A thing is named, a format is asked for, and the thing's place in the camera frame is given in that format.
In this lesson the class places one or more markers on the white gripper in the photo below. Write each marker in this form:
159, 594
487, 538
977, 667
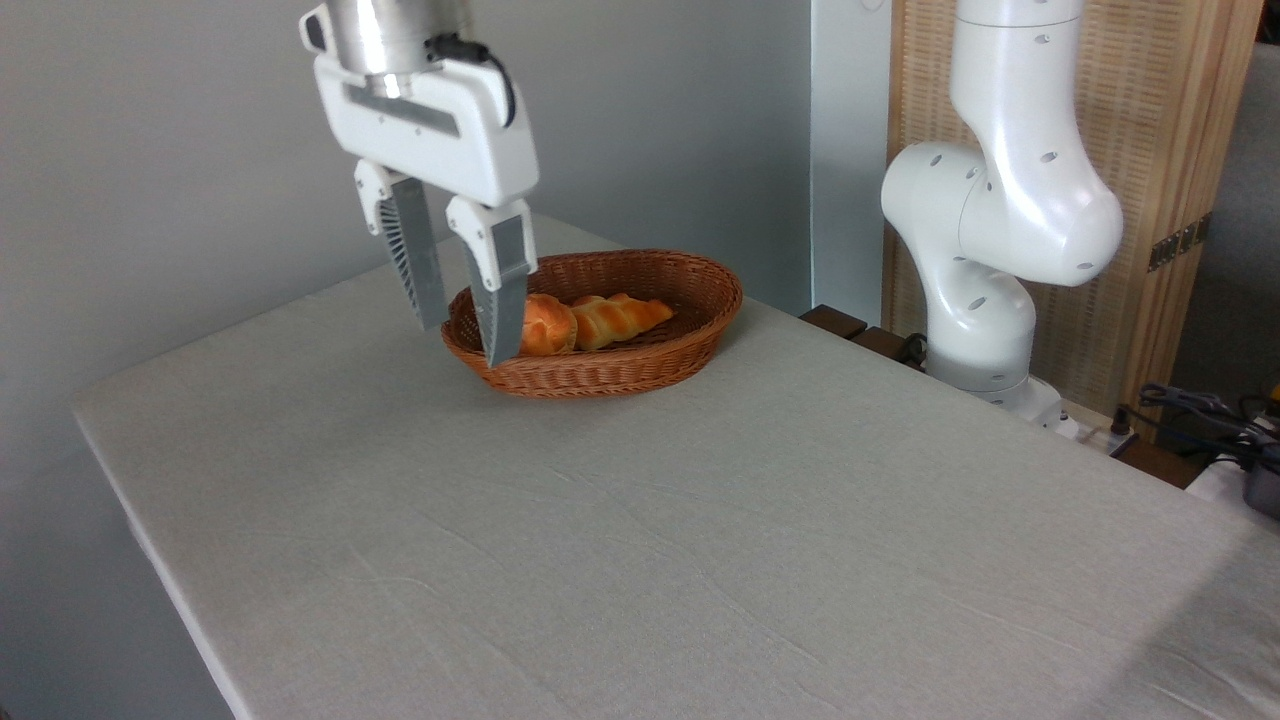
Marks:
440, 140

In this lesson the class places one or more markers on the round knotted bread roll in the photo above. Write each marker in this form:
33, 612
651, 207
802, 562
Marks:
548, 325

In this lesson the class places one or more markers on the long braided bread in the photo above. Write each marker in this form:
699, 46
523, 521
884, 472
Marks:
620, 318

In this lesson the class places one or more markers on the brown oval wicker basket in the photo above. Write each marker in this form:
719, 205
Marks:
640, 370

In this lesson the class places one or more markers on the dark brown wooden block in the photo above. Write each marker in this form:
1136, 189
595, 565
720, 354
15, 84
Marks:
880, 342
832, 320

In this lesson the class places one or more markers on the light grey tablecloth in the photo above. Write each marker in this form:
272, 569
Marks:
760, 540

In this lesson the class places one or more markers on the white power strip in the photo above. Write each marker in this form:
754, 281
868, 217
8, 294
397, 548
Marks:
1095, 432

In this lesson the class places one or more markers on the wooden woven folding screen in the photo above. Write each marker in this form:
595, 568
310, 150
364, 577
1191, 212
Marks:
1160, 130

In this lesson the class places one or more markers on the dark metal screen hinge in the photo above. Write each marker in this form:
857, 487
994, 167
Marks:
1180, 242

